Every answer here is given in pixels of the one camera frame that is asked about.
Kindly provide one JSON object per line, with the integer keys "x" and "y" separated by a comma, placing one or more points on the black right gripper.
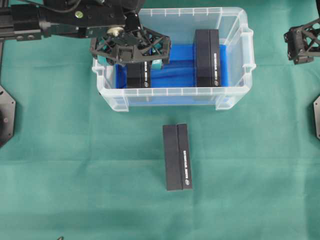
{"x": 303, "y": 42}

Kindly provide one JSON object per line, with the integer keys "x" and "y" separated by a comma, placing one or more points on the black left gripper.
{"x": 123, "y": 46}

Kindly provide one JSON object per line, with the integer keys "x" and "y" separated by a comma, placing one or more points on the black realsense box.
{"x": 138, "y": 75}
{"x": 207, "y": 58}
{"x": 178, "y": 168}

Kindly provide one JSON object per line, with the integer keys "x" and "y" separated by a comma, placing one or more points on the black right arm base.
{"x": 316, "y": 109}

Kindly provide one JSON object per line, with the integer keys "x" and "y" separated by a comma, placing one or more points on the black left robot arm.
{"x": 113, "y": 26}

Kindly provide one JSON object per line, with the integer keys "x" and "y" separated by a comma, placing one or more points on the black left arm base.
{"x": 7, "y": 116}

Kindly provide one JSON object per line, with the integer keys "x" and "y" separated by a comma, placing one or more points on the clear plastic storage case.
{"x": 180, "y": 25}

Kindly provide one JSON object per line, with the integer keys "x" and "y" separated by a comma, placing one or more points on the blue liner sheet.
{"x": 179, "y": 73}

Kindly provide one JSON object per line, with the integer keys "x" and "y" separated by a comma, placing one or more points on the green table cloth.
{"x": 79, "y": 170}

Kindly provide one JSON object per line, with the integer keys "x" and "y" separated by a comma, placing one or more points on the black table frame rail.
{"x": 2, "y": 50}

